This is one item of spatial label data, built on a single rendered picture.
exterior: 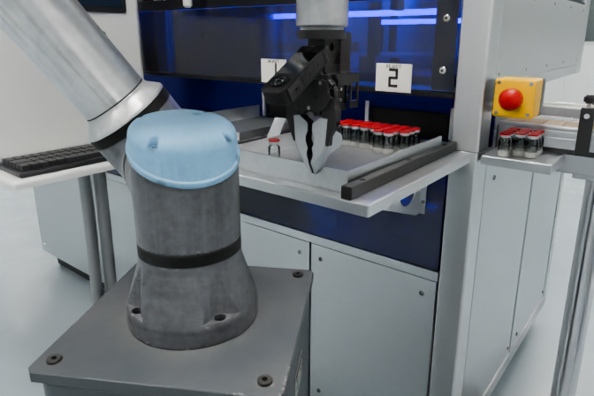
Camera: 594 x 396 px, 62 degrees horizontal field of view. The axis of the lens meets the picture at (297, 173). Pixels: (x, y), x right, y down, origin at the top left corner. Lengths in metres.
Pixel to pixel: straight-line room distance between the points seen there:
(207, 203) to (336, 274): 0.83
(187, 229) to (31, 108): 0.99
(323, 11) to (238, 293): 0.39
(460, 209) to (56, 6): 0.82
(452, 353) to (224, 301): 0.77
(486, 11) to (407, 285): 0.61
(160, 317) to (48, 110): 1.00
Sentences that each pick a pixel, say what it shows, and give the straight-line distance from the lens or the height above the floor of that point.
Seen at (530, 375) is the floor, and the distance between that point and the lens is 1.96.
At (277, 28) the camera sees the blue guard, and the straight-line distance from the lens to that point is 1.27.
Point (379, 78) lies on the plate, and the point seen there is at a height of 1.02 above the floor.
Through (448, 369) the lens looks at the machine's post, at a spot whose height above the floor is 0.37.
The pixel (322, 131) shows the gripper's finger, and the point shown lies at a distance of 0.72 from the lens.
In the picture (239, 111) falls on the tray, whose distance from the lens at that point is 1.38.
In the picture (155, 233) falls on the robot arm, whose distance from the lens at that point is 0.53.
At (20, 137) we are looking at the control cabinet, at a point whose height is 0.86.
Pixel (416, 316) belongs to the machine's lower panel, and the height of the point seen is 0.48.
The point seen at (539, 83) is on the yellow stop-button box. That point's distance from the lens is 1.01.
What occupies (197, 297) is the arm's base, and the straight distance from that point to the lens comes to 0.54.
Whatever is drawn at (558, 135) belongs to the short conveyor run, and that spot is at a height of 0.92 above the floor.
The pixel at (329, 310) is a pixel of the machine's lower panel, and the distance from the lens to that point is 1.37.
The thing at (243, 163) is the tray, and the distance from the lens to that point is 0.86.
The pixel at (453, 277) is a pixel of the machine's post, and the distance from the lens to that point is 1.14.
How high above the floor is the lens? 1.11
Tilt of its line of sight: 16 degrees down
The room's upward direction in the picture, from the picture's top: straight up
